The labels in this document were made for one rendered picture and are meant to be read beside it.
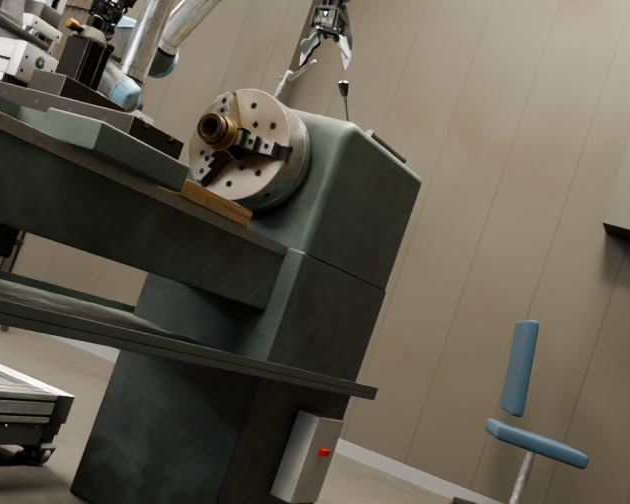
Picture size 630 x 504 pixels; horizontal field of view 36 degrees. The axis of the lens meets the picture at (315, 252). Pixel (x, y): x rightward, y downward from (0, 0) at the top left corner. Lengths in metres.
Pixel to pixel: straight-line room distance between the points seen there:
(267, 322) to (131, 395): 0.48
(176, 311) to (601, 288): 3.26
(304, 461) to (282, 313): 0.47
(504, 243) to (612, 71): 1.17
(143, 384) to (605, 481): 3.27
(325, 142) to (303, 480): 0.98
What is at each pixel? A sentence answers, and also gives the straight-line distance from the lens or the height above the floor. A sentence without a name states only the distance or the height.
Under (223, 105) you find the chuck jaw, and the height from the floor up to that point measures 1.16.
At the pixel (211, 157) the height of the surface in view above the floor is 1.02.
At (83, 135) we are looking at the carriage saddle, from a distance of 1.89.
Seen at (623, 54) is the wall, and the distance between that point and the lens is 5.92.
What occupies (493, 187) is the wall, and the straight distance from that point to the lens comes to 5.76.
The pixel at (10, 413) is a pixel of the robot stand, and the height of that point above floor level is 0.16.
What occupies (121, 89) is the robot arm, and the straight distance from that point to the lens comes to 2.43.
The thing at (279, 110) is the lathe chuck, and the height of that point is 1.19.
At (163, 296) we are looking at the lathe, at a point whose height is 0.62.
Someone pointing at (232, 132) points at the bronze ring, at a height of 1.09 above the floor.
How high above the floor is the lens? 0.71
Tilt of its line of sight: 4 degrees up
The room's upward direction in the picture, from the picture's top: 19 degrees clockwise
